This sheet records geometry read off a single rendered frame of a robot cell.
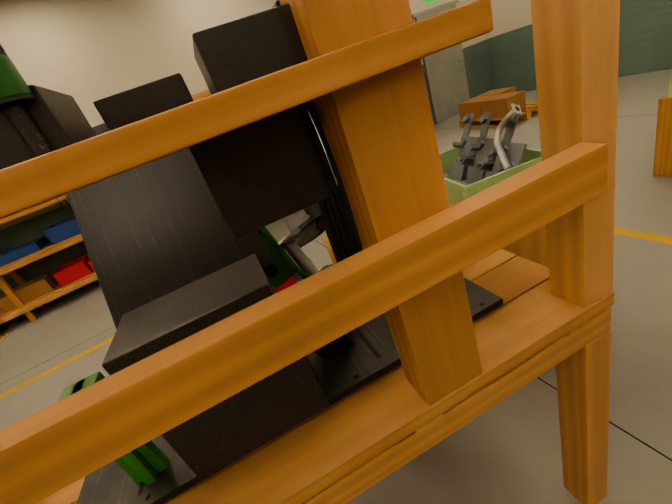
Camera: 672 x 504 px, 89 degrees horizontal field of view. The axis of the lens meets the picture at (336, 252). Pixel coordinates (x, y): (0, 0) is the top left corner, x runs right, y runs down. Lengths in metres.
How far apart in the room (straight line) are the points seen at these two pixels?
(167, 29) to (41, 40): 1.60
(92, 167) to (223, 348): 0.25
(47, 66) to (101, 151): 6.20
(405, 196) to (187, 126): 0.32
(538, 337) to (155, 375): 0.76
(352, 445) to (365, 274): 0.41
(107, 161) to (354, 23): 0.33
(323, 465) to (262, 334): 0.38
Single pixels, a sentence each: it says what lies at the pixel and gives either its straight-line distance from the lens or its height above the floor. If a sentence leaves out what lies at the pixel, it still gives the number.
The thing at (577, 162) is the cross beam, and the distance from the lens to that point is 0.71.
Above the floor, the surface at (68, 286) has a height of 0.24.
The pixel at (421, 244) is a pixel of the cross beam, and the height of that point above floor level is 1.26.
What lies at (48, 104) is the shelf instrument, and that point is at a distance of 0.54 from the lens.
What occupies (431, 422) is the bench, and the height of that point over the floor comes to 0.83.
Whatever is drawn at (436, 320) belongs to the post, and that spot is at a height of 1.07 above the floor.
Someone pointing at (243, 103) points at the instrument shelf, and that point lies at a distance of 0.42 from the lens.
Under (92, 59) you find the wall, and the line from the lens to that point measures 6.56.
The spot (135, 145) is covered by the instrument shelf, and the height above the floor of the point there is 1.52.
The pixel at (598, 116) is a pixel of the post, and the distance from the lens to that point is 0.82.
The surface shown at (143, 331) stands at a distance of 0.72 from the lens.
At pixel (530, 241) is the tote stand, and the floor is 0.59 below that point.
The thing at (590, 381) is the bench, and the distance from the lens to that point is 1.17.
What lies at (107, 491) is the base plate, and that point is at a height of 0.90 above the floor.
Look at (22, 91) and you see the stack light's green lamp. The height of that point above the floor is 1.61.
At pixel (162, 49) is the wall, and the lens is 6.56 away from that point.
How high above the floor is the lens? 1.51
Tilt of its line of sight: 25 degrees down
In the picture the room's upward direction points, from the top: 21 degrees counter-clockwise
